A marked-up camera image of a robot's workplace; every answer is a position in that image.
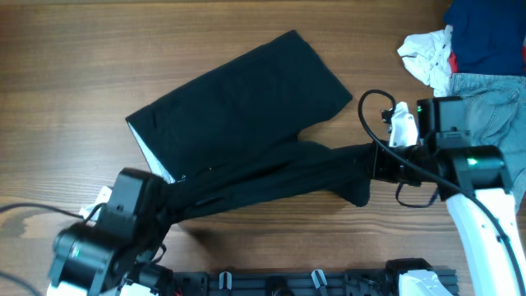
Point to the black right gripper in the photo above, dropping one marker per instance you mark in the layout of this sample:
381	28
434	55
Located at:
379	168

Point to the black shorts garment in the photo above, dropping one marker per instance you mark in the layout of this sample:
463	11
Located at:
229	138

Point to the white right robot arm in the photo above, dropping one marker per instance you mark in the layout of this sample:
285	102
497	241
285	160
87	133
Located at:
435	146

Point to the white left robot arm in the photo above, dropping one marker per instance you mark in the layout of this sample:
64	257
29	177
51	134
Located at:
130	228

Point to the white printed cloth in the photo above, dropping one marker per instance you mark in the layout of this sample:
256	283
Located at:
425	56

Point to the light blue denim garment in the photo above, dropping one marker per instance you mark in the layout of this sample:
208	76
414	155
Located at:
495	109

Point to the navy blue garment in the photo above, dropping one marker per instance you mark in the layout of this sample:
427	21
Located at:
488	36

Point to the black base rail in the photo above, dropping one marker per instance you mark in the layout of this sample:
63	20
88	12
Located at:
344	283

